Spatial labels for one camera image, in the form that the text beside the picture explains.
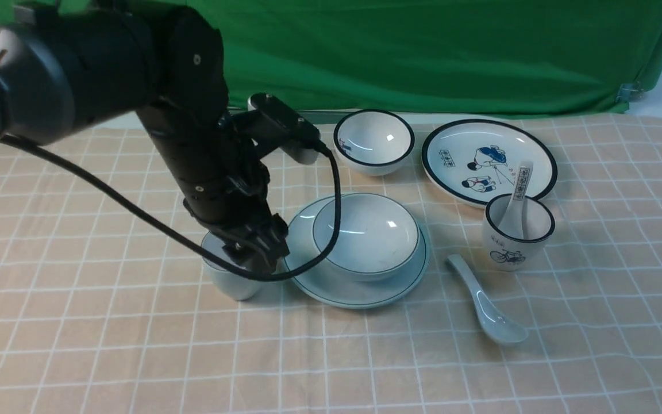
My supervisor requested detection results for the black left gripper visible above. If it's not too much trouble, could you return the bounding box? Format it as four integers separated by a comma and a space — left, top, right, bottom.
184, 191, 289, 274

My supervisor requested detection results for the dark metal rail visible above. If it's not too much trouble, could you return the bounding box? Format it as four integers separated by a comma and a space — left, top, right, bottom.
298, 110, 355, 125

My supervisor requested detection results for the pale blue cup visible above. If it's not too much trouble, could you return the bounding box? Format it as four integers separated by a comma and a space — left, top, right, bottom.
201, 232, 264, 301

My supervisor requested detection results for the green backdrop cloth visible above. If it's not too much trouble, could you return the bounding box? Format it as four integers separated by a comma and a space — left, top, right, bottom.
0, 0, 662, 119

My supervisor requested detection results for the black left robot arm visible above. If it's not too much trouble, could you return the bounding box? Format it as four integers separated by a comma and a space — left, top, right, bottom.
0, 1, 287, 275

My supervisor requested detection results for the white bowl black rim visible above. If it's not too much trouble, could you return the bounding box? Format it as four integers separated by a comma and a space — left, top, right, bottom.
333, 109, 415, 177

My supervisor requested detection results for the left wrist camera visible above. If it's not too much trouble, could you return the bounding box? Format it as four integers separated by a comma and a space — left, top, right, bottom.
248, 93, 321, 165

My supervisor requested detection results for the black cable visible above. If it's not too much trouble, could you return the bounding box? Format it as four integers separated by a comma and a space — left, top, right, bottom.
0, 133, 343, 282

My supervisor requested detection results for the metal clamp on backdrop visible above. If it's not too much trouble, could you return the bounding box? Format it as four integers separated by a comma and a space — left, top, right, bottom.
615, 82, 645, 103

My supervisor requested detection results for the plain pale blue spoon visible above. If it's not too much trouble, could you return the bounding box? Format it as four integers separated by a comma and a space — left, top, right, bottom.
447, 254, 529, 346

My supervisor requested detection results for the white spoon with characters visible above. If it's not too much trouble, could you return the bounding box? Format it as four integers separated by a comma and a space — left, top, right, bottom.
499, 160, 533, 239

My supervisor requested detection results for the pale blue bowl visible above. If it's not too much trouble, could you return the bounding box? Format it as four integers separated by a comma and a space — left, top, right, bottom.
312, 192, 425, 282

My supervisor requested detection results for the white cup bicycle print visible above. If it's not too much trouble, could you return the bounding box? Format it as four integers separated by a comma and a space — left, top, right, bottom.
481, 193, 556, 271

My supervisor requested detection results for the illustrated plate black rim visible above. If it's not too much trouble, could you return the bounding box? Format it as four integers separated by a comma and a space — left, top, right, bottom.
421, 118, 559, 209

